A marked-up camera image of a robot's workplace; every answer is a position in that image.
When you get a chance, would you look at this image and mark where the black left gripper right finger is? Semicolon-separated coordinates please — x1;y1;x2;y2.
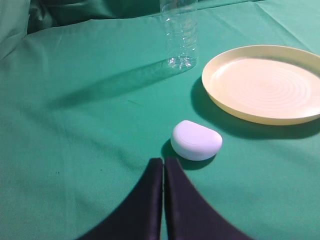
165;157;251;240

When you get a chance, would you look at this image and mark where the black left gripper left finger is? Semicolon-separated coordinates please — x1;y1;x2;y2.
79;158;163;240

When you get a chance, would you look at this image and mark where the pale yellow round plate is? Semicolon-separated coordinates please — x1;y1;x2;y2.
201;45;320;126

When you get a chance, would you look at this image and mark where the clear empty plastic bottle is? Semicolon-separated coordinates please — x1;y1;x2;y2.
159;0;198;72

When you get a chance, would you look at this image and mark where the white rounded plastic case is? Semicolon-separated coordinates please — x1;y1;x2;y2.
170;120;223;161

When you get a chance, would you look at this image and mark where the green table cloth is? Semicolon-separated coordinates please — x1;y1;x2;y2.
0;0;320;240

